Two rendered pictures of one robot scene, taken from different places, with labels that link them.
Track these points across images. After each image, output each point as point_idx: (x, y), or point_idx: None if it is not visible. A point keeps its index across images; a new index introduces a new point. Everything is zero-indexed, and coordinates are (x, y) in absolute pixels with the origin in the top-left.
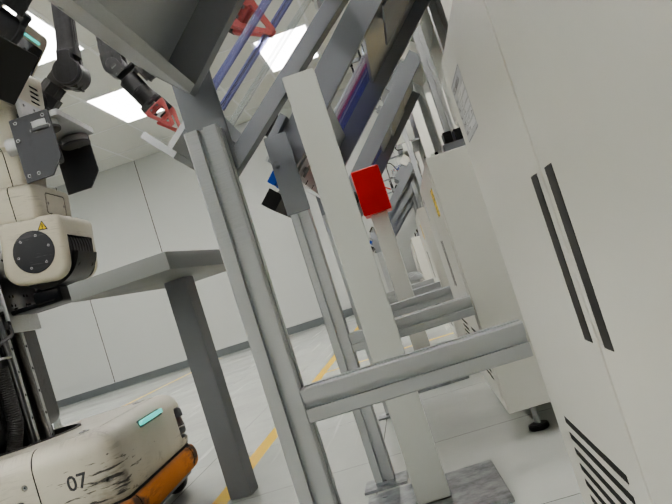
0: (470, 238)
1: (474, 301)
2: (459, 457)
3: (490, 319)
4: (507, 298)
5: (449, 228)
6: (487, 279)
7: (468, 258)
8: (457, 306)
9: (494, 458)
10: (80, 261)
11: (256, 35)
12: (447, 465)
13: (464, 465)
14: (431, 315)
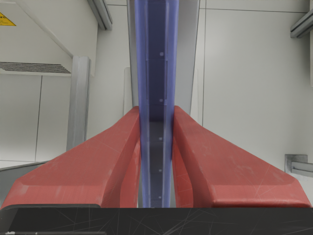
0: (58, 22)
1: (74, 54)
2: (91, 114)
3: (79, 52)
4: (78, 32)
5: (51, 31)
6: (71, 34)
7: (64, 36)
8: (88, 69)
9: (114, 97)
10: None
11: (138, 192)
12: (99, 122)
13: (110, 114)
14: (87, 90)
